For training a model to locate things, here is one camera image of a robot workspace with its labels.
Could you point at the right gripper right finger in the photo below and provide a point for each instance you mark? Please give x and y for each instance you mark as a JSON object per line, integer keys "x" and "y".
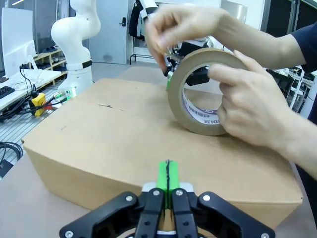
{"x": 188, "y": 210}

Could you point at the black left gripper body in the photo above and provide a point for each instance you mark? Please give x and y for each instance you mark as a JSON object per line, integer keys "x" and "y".
{"x": 194, "y": 46}

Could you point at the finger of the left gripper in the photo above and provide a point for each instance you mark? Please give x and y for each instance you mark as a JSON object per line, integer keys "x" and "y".
{"x": 198, "y": 77}
{"x": 170, "y": 80}

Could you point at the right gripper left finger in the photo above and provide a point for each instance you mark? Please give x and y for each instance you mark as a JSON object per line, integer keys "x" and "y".
{"x": 148, "y": 210}

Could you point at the brown packing tape roll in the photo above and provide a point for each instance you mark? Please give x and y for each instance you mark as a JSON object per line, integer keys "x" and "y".
{"x": 178, "y": 109}

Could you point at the large brown cardboard box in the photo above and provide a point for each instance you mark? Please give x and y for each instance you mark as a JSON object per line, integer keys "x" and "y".
{"x": 99, "y": 136}

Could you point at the person's right forearm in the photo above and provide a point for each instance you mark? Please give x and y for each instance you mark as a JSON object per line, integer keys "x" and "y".
{"x": 267, "y": 47}

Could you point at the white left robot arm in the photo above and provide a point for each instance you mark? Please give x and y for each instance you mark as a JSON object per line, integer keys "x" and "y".
{"x": 74, "y": 37}

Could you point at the person's left forearm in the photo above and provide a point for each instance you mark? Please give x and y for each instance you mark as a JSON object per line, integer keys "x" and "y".
{"x": 302, "y": 148}

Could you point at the person's right hand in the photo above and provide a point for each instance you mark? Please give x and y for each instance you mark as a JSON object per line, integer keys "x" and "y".
{"x": 185, "y": 22}

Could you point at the person's left hand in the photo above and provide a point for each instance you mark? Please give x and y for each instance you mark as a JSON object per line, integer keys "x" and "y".
{"x": 255, "y": 106}

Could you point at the black clothes on rack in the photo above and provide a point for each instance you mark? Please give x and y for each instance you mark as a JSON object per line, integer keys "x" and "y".
{"x": 136, "y": 22}

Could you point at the grey door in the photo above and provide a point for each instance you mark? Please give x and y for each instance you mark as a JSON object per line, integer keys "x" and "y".
{"x": 109, "y": 29}

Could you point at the grey metal shelf rack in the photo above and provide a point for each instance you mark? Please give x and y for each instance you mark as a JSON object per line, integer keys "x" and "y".
{"x": 297, "y": 84}

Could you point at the wooden shoe rack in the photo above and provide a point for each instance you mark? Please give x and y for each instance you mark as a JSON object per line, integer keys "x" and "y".
{"x": 52, "y": 62}

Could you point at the yellow emergency stop box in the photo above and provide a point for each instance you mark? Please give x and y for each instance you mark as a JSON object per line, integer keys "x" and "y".
{"x": 37, "y": 105}

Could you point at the white office desk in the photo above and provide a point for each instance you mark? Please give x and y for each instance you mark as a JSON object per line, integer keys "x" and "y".
{"x": 27, "y": 83}

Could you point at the white computer monitor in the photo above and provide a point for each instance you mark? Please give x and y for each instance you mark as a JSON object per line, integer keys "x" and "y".
{"x": 15, "y": 37}

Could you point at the black keyboard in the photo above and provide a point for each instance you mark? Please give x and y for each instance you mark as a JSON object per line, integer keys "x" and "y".
{"x": 5, "y": 91}

